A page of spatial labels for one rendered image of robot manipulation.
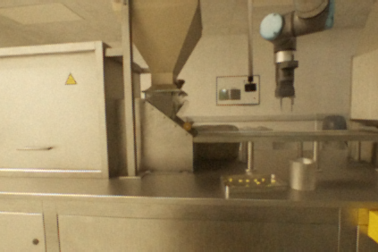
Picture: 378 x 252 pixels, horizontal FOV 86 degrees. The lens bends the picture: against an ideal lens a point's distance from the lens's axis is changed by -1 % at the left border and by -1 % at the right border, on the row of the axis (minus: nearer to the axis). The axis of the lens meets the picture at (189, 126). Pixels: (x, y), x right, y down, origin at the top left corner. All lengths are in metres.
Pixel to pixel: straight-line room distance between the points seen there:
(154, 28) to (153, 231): 0.75
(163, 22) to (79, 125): 0.55
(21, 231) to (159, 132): 0.59
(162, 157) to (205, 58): 4.04
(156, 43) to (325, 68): 4.67
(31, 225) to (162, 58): 0.78
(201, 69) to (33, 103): 4.00
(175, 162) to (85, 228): 0.40
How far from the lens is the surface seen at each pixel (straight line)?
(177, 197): 0.66
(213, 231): 0.71
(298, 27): 0.86
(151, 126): 0.90
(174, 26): 0.92
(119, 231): 0.77
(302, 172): 0.76
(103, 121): 0.87
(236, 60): 4.82
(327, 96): 5.29
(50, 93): 1.04
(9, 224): 1.00
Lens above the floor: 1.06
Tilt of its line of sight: 4 degrees down
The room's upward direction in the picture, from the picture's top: 1 degrees counter-clockwise
